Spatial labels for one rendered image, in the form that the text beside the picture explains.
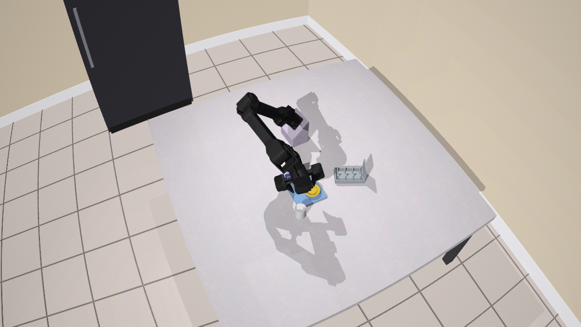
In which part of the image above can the yellow plate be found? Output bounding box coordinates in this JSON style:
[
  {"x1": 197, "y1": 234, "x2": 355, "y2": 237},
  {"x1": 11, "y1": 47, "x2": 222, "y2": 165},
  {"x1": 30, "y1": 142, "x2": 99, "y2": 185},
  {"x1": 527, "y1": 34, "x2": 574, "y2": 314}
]
[{"x1": 306, "y1": 184, "x2": 320, "y2": 197}]

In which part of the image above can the light blue flat mat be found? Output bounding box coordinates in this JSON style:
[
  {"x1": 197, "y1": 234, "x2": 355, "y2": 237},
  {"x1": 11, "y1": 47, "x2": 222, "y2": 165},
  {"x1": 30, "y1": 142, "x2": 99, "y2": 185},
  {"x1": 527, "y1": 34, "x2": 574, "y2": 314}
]
[{"x1": 288, "y1": 182, "x2": 327, "y2": 206}]

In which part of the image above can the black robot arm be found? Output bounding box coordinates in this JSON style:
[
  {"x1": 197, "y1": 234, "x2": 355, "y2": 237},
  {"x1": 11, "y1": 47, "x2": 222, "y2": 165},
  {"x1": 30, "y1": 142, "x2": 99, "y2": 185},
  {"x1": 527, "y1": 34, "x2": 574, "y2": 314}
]
[{"x1": 236, "y1": 92, "x2": 313, "y2": 194}]

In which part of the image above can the grey dish rack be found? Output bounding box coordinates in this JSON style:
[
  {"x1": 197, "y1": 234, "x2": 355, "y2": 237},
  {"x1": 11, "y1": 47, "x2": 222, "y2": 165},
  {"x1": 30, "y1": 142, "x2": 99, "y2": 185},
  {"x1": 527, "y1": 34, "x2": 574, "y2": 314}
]
[{"x1": 334, "y1": 159, "x2": 367, "y2": 183}]

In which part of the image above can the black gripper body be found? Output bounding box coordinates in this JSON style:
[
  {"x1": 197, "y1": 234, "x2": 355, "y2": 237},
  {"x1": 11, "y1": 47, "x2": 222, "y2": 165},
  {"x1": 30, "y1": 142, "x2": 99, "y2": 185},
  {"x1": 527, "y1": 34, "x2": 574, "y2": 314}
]
[{"x1": 274, "y1": 163, "x2": 325, "y2": 192}]

